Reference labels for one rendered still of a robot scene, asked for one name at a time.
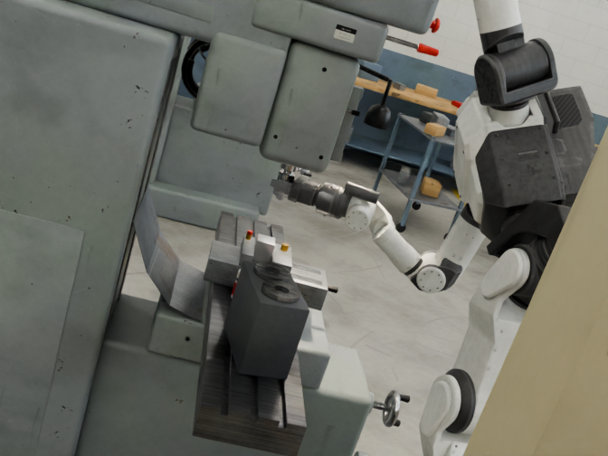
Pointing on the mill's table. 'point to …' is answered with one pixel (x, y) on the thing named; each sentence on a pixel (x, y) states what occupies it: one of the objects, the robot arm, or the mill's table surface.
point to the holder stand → (265, 320)
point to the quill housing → (308, 107)
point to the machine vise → (310, 281)
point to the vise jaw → (281, 257)
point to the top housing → (391, 12)
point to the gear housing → (322, 27)
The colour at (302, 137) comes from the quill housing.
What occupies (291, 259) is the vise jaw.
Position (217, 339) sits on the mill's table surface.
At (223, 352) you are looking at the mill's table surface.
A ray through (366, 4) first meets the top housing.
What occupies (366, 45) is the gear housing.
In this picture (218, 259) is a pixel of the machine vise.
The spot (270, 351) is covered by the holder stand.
